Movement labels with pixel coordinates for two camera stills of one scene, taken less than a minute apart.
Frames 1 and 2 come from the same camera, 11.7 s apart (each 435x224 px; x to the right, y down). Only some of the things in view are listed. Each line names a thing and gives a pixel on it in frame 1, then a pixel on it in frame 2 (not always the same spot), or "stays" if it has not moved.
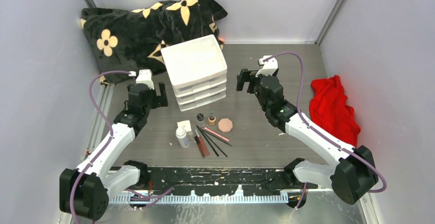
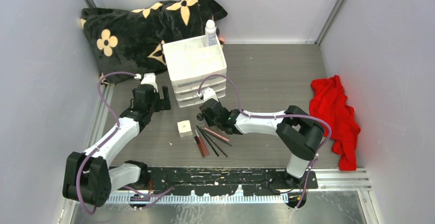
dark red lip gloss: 199,145 stays
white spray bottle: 182,135 → 210,30
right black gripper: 244,76 → 210,121
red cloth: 329,110 stays
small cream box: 185,125 stays
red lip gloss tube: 206,153 stays
